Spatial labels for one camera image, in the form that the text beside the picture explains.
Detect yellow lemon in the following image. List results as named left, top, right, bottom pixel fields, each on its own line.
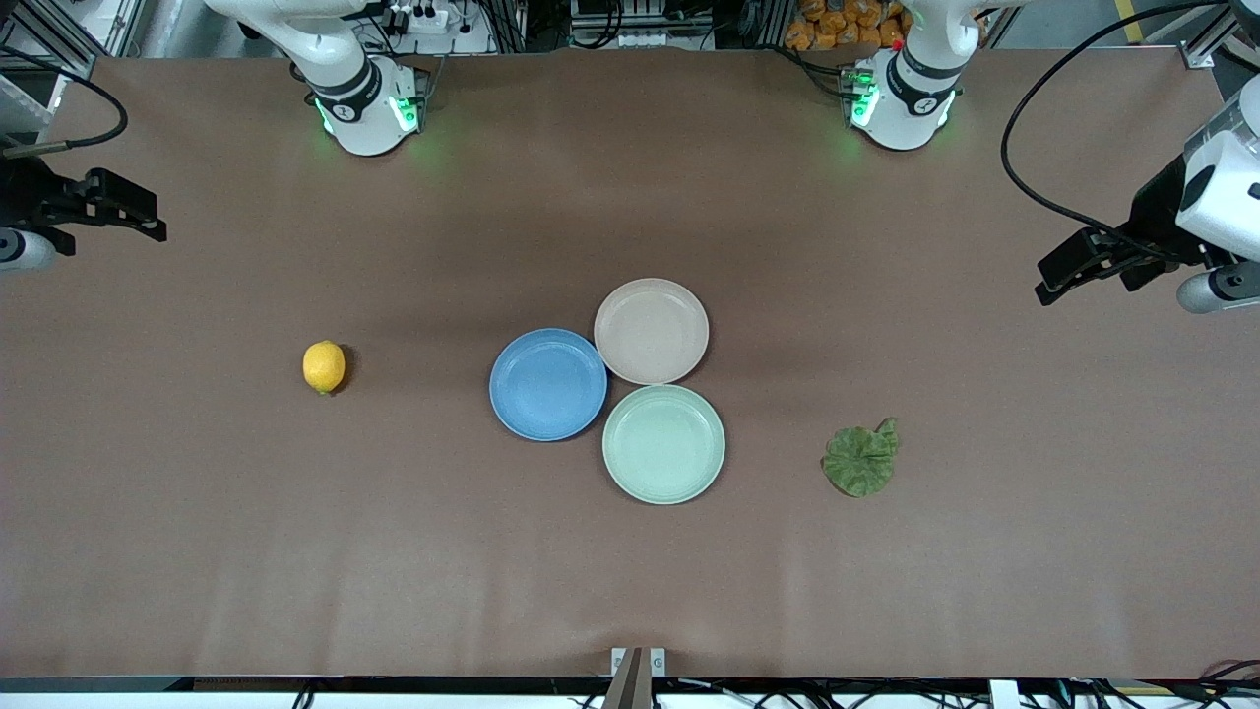
left=302, top=340, right=347, bottom=395

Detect green lettuce leaf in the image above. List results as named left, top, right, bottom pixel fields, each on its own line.
left=822, top=418, right=900, bottom=498

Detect orange snack bags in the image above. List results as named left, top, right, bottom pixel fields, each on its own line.
left=785, top=0, right=912, bottom=50

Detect white power strip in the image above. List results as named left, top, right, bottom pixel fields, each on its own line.
left=389, top=5, right=449, bottom=35

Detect beige plate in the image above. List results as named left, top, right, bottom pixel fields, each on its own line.
left=594, top=278, right=711, bottom=386

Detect blue plate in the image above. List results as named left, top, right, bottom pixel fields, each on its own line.
left=489, top=328, right=609, bottom=442

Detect pale green plate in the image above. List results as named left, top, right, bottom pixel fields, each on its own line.
left=602, top=384, right=726, bottom=504

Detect aluminium frame profile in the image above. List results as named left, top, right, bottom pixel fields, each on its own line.
left=0, top=0, right=149, bottom=80
left=1176, top=0, right=1260, bottom=70

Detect metal table edge bracket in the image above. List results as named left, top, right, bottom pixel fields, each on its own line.
left=610, top=647, right=667, bottom=709

